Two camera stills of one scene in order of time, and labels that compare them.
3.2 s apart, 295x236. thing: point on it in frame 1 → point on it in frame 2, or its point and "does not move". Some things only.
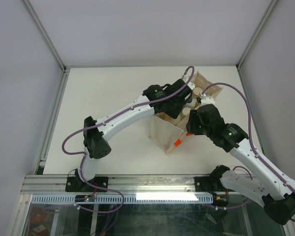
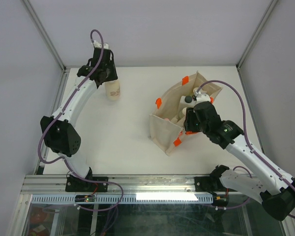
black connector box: x=221 y=200 does not move
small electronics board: x=85 y=198 does not move
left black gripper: x=175 y=114 → x=114 y=76
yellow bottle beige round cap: x=186 y=112 does not move
